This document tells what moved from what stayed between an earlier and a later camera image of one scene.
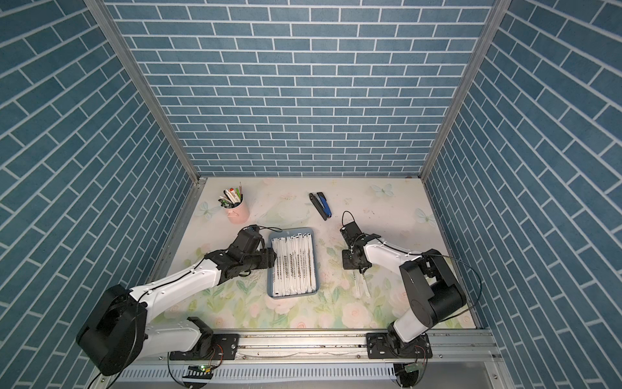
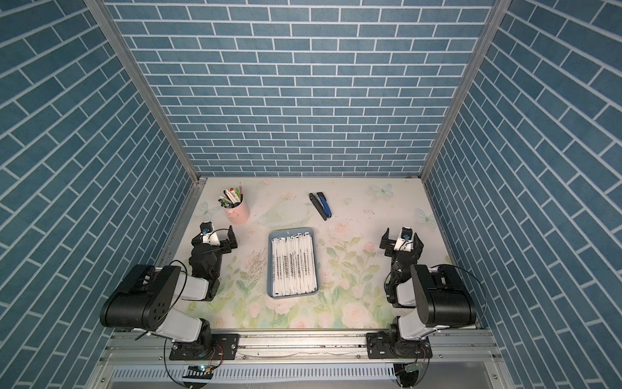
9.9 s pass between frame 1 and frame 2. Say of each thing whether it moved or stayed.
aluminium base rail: stayed
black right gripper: moved
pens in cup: stayed
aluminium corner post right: stayed
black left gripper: moved
